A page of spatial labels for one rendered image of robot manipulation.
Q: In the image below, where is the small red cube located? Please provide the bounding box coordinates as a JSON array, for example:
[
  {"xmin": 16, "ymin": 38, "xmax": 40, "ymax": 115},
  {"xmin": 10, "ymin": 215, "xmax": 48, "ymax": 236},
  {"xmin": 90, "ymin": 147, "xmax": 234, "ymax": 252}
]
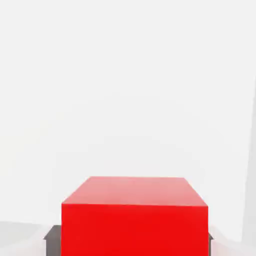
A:
[{"xmin": 60, "ymin": 176, "xmax": 209, "ymax": 256}]

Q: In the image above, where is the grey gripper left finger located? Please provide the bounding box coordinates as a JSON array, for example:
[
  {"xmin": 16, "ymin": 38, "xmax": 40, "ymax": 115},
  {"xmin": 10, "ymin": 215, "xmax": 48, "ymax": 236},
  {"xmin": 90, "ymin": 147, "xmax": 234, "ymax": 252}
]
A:
[{"xmin": 25, "ymin": 225, "xmax": 63, "ymax": 256}]

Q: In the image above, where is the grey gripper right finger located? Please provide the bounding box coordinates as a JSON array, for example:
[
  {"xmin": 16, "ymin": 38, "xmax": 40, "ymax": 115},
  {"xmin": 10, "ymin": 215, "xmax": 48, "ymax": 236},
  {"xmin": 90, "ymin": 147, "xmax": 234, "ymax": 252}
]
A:
[{"xmin": 207, "ymin": 232, "xmax": 231, "ymax": 256}]

